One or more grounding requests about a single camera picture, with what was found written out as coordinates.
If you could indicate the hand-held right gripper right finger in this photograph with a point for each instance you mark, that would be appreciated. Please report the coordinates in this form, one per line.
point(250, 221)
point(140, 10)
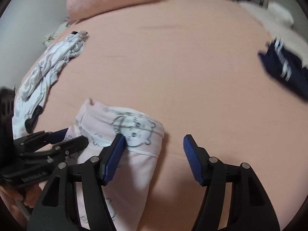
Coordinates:
point(192, 161)

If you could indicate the round bed with pink sheet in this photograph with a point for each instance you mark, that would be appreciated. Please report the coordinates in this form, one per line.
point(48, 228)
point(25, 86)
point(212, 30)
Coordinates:
point(192, 77)

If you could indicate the pile of light clothes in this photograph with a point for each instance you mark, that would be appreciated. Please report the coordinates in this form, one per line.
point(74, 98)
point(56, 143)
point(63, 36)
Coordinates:
point(54, 32)

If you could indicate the person's left hand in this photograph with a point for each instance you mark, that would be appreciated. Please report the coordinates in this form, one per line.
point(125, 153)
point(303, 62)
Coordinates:
point(32, 196)

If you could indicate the pink printed pajama pants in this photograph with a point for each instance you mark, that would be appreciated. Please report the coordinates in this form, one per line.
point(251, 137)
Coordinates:
point(142, 163)

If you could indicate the white plush toy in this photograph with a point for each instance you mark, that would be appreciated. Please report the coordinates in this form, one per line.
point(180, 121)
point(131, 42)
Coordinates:
point(281, 13)

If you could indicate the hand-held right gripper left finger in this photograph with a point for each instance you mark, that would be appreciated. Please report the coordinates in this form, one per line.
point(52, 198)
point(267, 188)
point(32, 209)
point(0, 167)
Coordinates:
point(114, 158)

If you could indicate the white striped garment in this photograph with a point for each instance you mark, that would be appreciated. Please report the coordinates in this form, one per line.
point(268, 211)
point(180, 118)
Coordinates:
point(53, 57)

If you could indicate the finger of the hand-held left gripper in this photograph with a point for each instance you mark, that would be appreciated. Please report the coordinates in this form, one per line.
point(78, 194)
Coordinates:
point(77, 143)
point(56, 136)

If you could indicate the navy shorts with white stripes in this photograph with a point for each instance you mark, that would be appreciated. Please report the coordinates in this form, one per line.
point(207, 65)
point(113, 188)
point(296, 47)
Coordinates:
point(288, 77)

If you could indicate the rolled pink duvet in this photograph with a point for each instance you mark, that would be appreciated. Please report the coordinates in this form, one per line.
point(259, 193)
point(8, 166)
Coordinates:
point(108, 0)

